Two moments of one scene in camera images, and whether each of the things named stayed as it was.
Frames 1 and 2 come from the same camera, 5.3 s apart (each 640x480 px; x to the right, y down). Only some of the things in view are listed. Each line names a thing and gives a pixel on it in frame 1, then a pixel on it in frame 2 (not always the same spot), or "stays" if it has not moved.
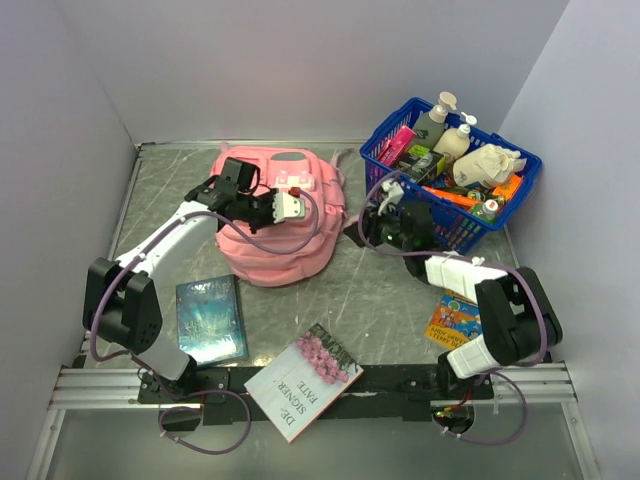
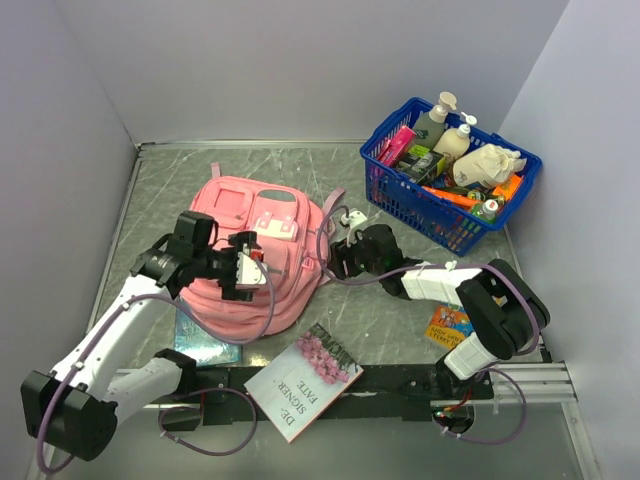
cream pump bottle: (455, 141) stays
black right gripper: (372, 222) to (340, 252)
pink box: (394, 147) stays
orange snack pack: (508, 188) stays
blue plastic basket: (470, 179) stays
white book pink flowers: (303, 381) stays
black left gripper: (269, 196) to (230, 289)
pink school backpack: (301, 170) to (289, 224)
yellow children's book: (456, 320) stays
